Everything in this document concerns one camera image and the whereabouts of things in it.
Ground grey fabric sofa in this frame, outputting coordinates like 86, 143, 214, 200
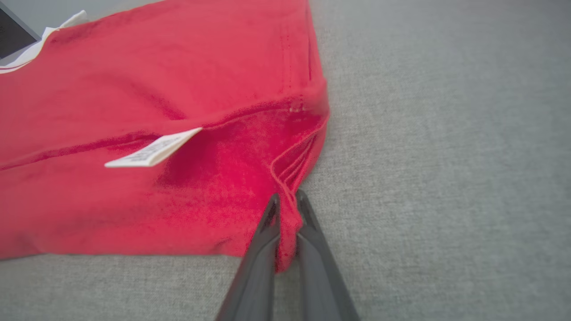
0, 0, 571, 321

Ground red and white jersey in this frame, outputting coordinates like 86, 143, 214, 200
0, 0, 331, 273

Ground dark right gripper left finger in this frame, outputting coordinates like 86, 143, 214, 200
215, 193, 281, 321

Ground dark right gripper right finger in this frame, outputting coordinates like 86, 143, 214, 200
294, 189, 361, 321

